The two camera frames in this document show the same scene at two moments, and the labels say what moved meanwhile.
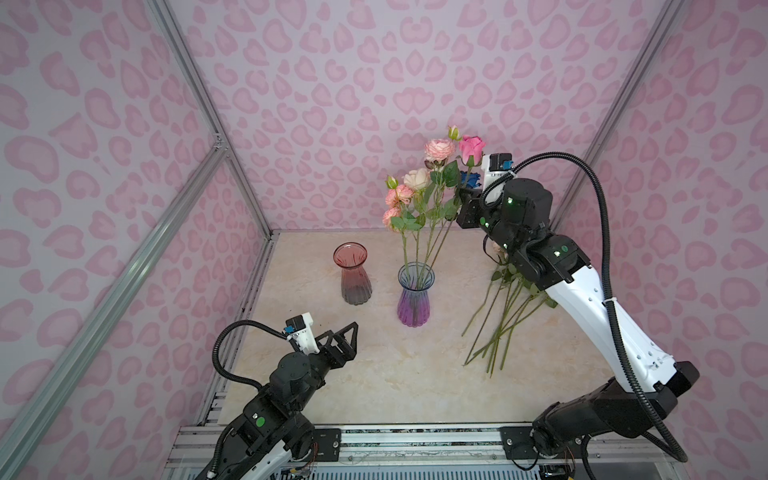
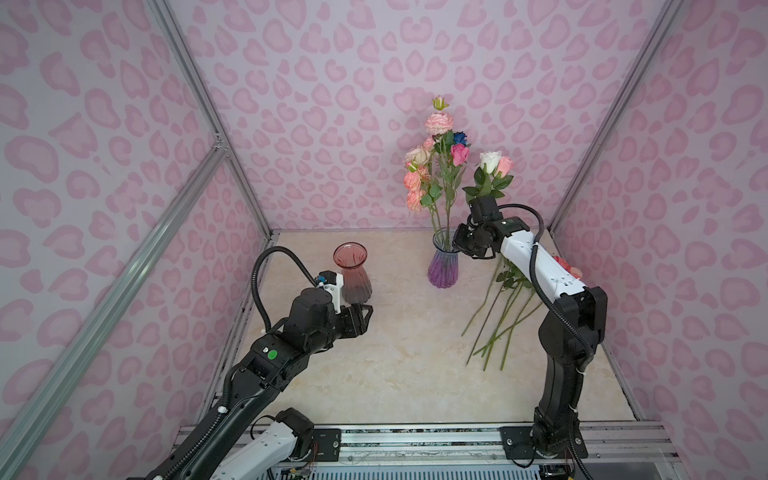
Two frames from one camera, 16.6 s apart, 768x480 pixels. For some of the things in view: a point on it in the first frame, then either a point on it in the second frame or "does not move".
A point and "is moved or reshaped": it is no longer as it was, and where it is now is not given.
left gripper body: [318, 369] -> [337, 326]
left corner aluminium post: [212, 112] does not move
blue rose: [470, 180] -> [460, 138]
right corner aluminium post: [664, 25] does not move
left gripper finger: [340, 347] -> [359, 317]
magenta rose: [472, 149] is moved or reshaped
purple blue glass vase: [416, 280] -> [443, 271]
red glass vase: [356, 287] does not move
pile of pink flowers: [509, 302] does not move
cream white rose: [417, 181] -> [420, 155]
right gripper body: [491, 218] -> [470, 241]
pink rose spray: [407, 211] -> [427, 178]
